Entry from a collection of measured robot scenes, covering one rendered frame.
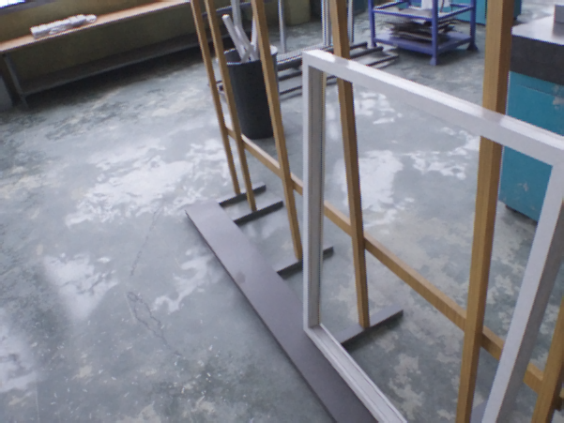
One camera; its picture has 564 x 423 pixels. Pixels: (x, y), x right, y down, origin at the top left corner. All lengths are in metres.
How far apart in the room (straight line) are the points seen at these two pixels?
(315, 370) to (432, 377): 0.55
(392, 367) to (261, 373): 0.65
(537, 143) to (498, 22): 0.30
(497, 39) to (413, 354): 1.71
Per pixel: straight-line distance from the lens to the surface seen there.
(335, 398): 2.38
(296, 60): 6.50
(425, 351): 2.61
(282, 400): 2.48
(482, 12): 7.86
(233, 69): 4.57
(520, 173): 3.33
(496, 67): 1.32
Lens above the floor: 2.00
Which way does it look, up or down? 32 degrees down
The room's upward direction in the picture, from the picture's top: 10 degrees counter-clockwise
